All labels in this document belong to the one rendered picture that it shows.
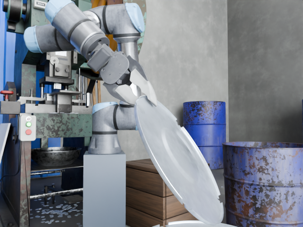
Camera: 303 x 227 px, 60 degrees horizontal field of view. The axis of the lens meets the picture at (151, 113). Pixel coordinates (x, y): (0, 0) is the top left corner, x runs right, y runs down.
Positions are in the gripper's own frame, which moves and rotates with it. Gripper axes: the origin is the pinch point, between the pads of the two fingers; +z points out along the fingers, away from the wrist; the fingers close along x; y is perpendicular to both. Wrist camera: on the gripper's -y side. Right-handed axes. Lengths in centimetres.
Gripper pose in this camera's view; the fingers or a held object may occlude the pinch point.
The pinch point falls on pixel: (149, 103)
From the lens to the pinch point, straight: 56.0
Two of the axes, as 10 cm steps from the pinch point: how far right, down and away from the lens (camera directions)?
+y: 2.6, 0.4, 9.6
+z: 6.8, 7.0, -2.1
